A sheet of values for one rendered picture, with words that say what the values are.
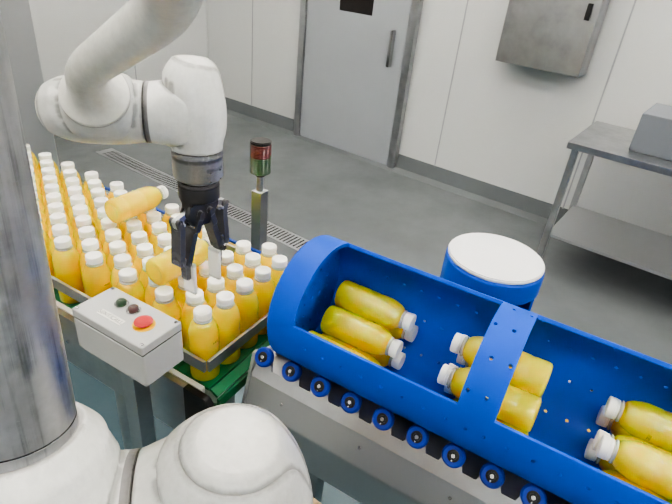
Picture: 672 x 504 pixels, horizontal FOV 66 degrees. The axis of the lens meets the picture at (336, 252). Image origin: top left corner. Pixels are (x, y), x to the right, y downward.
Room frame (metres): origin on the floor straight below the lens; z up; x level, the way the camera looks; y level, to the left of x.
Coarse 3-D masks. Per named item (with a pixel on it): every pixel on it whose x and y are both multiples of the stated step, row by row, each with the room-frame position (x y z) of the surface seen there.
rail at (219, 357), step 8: (264, 320) 0.99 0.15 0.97; (248, 328) 0.95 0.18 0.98; (256, 328) 0.96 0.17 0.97; (240, 336) 0.92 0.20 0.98; (248, 336) 0.94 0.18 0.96; (232, 344) 0.89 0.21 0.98; (240, 344) 0.91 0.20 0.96; (224, 352) 0.86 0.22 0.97; (232, 352) 0.89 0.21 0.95; (208, 360) 0.83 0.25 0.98; (216, 360) 0.84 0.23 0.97; (208, 368) 0.82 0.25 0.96
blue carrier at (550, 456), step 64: (320, 256) 0.89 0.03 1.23; (384, 256) 0.95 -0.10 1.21; (320, 320) 1.00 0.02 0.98; (448, 320) 0.93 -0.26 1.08; (512, 320) 0.74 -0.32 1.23; (384, 384) 0.70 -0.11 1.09; (576, 384) 0.79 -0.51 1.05; (640, 384) 0.75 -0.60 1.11; (512, 448) 0.59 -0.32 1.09; (576, 448) 0.71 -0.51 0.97
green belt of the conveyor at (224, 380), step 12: (60, 300) 1.07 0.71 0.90; (264, 336) 1.02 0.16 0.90; (252, 348) 0.97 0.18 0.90; (240, 360) 0.92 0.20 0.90; (228, 372) 0.88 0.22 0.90; (240, 372) 0.89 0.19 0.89; (204, 384) 0.84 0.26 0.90; (216, 384) 0.84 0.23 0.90; (228, 384) 0.85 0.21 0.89; (240, 384) 0.87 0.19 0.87; (216, 396) 0.81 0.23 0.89; (228, 396) 0.84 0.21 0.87
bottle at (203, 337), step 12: (192, 324) 0.86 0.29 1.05; (204, 324) 0.85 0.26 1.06; (216, 324) 0.88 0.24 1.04; (192, 336) 0.85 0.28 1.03; (204, 336) 0.84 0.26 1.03; (216, 336) 0.86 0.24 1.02; (192, 348) 0.85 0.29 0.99; (204, 348) 0.84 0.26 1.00; (216, 348) 0.86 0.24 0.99; (192, 372) 0.85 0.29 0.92; (216, 372) 0.86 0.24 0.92
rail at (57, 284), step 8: (56, 280) 1.05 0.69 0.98; (56, 288) 1.05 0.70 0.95; (64, 288) 1.04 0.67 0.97; (72, 288) 1.03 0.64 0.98; (72, 296) 1.02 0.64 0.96; (80, 296) 1.01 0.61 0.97; (88, 296) 1.00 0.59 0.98; (184, 352) 0.85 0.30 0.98; (184, 360) 0.85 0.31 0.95; (192, 360) 0.83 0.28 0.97; (200, 360) 0.83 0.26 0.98; (200, 368) 0.82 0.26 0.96
